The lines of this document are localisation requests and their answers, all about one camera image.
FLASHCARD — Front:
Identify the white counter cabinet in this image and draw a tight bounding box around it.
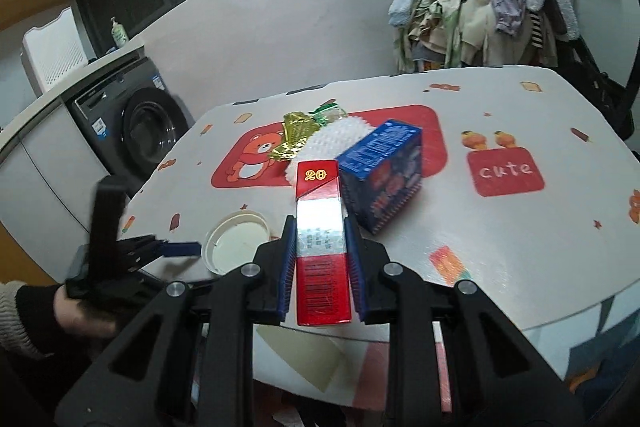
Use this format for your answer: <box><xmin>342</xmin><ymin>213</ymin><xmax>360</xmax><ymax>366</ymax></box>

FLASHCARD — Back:
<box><xmin>0</xmin><ymin>34</ymin><xmax>151</xmax><ymax>288</ymax></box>

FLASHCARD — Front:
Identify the white perforated laundry basket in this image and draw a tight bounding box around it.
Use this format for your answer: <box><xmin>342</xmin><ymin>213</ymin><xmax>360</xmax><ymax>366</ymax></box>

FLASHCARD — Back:
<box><xmin>21</xmin><ymin>6</ymin><xmax>91</xmax><ymax>96</ymax></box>

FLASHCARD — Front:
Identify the white foam net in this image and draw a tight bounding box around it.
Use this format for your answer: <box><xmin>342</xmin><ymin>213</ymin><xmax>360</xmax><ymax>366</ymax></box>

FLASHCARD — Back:
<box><xmin>285</xmin><ymin>121</ymin><xmax>373</xmax><ymax>188</ymax></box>

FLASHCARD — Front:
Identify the green pump soap bottle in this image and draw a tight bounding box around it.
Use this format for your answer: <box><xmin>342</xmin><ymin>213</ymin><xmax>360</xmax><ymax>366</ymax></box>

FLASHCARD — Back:
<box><xmin>110</xmin><ymin>17</ymin><xmax>130</xmax><ymax>49</ymax></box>

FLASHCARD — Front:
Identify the pile of clothes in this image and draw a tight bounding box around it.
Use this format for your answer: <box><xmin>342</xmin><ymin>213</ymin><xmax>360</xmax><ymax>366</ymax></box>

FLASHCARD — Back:
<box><xmin>389</xmin><ymin>0</ymin><xmax>581</xmax><ymax>75</ymax></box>

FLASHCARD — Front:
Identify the black exercise bike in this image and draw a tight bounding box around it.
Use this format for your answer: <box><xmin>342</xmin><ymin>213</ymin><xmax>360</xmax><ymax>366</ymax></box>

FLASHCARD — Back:
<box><xmin>540</xmin><ymin>0</ymin><xmax>640</xmax><ymax>140</ymax></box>

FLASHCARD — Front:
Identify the beige paper sheet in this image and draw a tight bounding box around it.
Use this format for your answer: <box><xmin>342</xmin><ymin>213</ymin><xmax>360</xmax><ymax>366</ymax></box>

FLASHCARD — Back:
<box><xmin>255</xmin><ymin>324</ymin><xmax>343</xmax><ymax>393</ymax></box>

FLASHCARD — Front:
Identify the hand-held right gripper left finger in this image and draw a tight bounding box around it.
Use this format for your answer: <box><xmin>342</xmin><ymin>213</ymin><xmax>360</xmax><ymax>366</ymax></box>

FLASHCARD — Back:
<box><xmin>55</xmin><ymin>216</ymin><xmax>298</xmax><ymax>427</ymax></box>

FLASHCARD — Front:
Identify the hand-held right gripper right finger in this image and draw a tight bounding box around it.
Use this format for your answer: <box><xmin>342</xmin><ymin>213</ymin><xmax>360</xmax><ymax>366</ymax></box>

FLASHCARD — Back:
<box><xmin>342</xmin><ymin>216</ymin><xmax>586</xmax><ymax>427</ymax></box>

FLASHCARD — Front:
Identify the gold foil wrapper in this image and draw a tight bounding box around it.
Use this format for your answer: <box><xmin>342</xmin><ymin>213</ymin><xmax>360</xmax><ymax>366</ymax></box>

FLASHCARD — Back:
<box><xmin>268</xmin><ymin>111</ymin><xmax>321</xmax><ymax>162</ymax></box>

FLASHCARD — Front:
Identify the green snack wrapper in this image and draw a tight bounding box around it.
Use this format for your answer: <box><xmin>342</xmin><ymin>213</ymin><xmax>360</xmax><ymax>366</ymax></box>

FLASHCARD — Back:
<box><xmin>307</xmin><ymin>99</ymin><xmax>349</xmax><ymax>128</ymax></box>

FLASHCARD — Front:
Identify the grey washing machine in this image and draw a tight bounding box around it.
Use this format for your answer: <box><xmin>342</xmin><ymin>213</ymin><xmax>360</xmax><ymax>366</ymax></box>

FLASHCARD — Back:
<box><xmin>65</xmin><ymin>57</ymin><xmax>196</xmax><ymax>198</ymax></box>

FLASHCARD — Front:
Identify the white round lid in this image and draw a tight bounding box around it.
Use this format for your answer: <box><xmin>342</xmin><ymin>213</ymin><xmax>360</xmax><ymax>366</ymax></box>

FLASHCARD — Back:
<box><xmin>201</xmin><ymin>210</ymin><xmax>272</xmax><ymax>277</ymax></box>

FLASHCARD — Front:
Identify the person's left hand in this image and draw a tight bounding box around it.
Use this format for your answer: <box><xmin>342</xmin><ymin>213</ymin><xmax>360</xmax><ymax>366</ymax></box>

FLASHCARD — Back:
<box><xmin>52</xmin><ymin>287</ymin><xmax>121</xmax><ymax>340</ymax></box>

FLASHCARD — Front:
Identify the blue cardboard box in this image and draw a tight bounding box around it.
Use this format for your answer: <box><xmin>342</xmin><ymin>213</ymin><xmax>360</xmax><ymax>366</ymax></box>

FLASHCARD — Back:
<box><xmin>335</xmin><ymin>119</ymin><xmax>425</xmax><ymax>236</ymax></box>

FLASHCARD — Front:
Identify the red cardboard box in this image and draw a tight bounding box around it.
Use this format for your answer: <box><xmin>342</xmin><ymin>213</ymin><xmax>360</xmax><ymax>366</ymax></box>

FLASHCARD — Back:
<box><xmin>295</xmin><ymin>159</ymin><xmax>352</xmax><ymax>327</ymax></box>

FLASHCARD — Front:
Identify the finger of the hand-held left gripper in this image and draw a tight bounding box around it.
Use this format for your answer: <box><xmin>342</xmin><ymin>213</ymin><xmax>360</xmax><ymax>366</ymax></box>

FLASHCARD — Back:
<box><xmin>117</xmin><ymin>234</ymin><xmax>202</xmax><ymax>272</ymax></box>

